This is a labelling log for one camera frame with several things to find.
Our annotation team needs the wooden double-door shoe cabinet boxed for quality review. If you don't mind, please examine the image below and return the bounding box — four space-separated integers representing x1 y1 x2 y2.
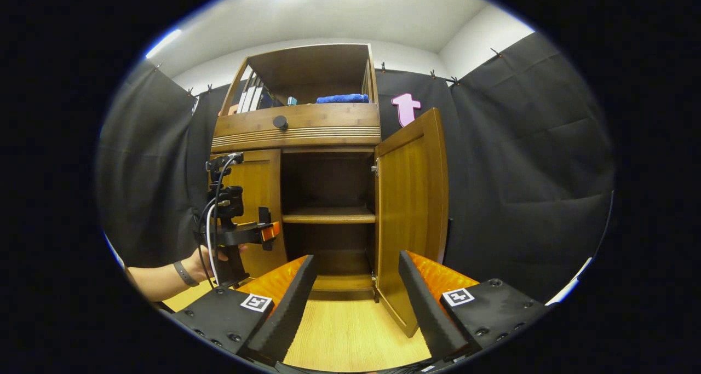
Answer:
211 43 382 302

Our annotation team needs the blue towel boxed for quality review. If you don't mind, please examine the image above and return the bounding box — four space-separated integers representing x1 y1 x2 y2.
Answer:
316 93 370 105

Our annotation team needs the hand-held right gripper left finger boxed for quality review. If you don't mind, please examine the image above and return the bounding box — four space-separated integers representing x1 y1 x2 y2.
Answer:
173 255 319 364

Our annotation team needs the white cable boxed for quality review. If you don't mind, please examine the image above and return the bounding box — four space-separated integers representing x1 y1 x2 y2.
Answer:
205 154 242 287

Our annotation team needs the wooden inner cabinet shelf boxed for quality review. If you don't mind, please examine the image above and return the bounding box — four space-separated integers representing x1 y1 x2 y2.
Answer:
282 207 376 225

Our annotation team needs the wooden cabinet drawer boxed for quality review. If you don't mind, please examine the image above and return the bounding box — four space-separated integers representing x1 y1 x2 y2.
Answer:
212 103 381 153

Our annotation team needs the wooden cabinet door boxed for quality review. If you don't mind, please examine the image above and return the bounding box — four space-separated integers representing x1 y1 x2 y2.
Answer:
374 107 450 339
222 148 288 279

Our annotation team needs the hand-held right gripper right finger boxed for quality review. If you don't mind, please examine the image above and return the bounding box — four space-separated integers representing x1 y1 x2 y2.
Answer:
398 250 551 362

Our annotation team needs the black wristband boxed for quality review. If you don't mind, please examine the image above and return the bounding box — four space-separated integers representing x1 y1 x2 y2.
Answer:
174 260 200 287

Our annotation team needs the black backdrop cloth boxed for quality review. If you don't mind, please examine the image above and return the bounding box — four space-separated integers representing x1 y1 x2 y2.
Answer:
96 32 617 303

